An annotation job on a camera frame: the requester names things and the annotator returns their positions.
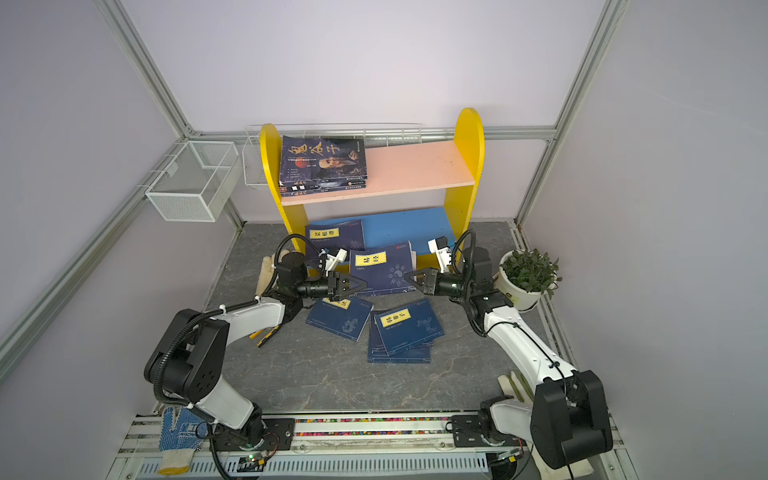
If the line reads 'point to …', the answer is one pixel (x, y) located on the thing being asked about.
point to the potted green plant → (525, 275)
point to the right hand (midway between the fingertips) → (405, 280)
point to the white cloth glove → (514, 387)
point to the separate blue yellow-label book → (312, 269)
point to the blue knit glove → (180, 436)
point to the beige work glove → (267, 270)
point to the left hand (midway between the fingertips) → (366, 291)
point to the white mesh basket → (198, 182)
